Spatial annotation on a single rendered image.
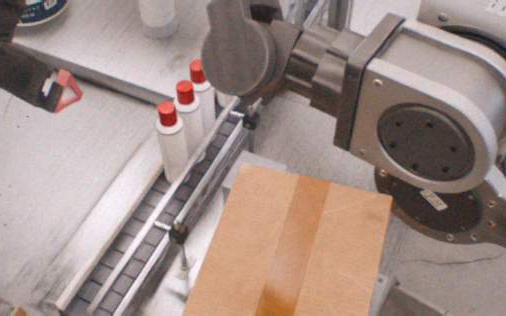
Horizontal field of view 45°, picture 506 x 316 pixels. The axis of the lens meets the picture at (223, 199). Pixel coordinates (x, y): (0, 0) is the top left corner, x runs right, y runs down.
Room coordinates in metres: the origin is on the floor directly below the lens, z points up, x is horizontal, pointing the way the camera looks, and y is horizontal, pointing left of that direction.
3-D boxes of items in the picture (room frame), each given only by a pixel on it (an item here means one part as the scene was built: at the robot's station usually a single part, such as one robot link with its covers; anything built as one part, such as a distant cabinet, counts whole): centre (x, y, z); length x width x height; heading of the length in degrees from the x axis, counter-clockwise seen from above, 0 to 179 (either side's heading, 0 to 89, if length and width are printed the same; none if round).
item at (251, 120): (0.85, -0.05, 0.91); 0.07 x 0.03 x 0.16; 59
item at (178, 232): (0.59, 0.10, 0.91); 0.07 x 0.03 x 0.16; 59
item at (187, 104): (0.82, 0.06, 0.98); 0.05 x 0.05 x 0.20
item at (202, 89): (0.87, 0.03, 0.98); 0.05 x 0.05 x 0.20
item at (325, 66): (0.45, -0.12, 1.45); 0.09 x 0.08 x 0.12; 140
